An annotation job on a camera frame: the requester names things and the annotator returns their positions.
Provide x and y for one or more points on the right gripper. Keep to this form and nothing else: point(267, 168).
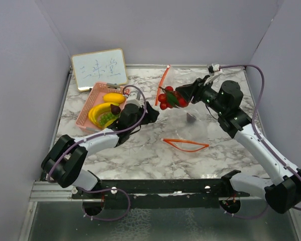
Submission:
point(189, 91)

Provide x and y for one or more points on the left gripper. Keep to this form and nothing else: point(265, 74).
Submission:
point(151, 116)

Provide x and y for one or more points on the fake red strawberries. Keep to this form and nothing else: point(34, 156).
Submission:
point(170, 98)

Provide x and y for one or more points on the zip bag with yellow fruit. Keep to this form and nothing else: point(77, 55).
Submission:
point(176, 77)

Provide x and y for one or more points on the fake dark eggplant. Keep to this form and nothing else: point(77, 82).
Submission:
point(115, 109)

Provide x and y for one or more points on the zip bag with red fruit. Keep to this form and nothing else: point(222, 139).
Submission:
point(185, 129)

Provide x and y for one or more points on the fake yellow mango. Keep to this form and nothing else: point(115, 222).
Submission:
point(114, 97)

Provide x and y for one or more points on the fake green grapes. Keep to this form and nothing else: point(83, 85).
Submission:
point(106, 117)

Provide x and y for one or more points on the fake banana bunch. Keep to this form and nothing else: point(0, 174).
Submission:
point(95, 113)

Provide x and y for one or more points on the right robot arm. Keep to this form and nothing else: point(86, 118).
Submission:
point(282, 191)

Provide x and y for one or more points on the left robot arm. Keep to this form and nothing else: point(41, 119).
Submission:
point(65, 160)

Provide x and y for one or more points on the pink plastic basket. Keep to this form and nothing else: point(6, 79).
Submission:
point(94, 98)

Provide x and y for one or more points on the small whiteboard with writing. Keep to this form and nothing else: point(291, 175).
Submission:
point(103, 66)

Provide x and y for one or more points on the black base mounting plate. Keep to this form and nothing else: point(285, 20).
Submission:
point(165, 193)

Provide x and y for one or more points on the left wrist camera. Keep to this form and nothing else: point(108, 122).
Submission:
point(133, 97)

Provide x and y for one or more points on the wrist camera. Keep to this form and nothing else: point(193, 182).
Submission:
point(215, 71)
point(133, 97)

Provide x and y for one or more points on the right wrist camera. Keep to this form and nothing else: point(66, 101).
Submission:
point(215, 71)

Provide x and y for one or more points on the aluminium frame rail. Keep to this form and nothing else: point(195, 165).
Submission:
point(50, 192)

